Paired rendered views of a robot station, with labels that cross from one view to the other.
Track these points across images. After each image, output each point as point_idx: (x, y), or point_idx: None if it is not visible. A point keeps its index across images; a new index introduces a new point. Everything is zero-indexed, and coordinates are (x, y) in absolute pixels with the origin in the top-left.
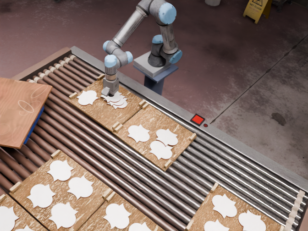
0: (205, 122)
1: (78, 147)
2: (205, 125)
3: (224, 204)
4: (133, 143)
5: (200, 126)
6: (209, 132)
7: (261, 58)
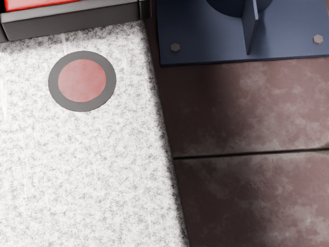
0: (131, 43)
1: None
2: (70, 79)
3: None
4: None
5: (8, 52)
6: (12, 201)
7: None
